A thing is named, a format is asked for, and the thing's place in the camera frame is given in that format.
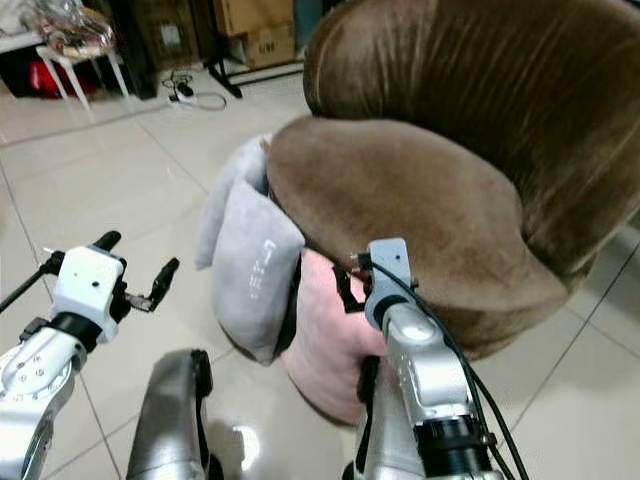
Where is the pink pillow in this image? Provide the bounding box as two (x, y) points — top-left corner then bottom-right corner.
(281, 249), (393, 427)

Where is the white power strip with cable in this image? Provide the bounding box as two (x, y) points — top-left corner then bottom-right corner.
(163, 72), (230, 112)

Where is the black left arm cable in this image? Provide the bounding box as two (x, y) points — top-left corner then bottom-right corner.
(0, 249), (63, 313)

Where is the red bag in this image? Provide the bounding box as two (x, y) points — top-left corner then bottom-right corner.
(28, 58), (89, 100)

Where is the brown velvet sofa chair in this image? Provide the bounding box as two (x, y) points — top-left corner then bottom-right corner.
(266, 0), (640, 361)

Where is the silver robot leg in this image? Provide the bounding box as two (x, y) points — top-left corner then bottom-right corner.
(342, 355), (423, 480)
(124, 347), (219, 480)

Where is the black stand foot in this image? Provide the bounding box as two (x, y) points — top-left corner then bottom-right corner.
(203, 55), (306, 100)

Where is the grey pillow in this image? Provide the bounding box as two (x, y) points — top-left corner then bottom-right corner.
(194, 134), (307, 367)

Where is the dark wooden cabinet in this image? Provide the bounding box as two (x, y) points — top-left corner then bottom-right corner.
(112, 0), (217, 79)

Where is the wrapped gift basket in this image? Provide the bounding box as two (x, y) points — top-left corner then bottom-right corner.
(32, 0), (117, 61)

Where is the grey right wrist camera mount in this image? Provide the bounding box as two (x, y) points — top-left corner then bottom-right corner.
(362, 237), (414, 323)

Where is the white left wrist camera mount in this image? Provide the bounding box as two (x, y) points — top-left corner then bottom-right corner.
(49, 246), (127, 322)

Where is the cardboard box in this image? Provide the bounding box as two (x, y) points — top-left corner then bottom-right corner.
(213, 0), (298, 72)

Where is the silver right robot leg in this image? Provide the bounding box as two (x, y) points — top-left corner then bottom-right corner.
(342, 355), (423, 480)

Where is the silver left robot leg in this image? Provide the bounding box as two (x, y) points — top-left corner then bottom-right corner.
(124, 347), (219, 480)

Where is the white stool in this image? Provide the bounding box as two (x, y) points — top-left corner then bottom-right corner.
(34, 45), (132, 113)

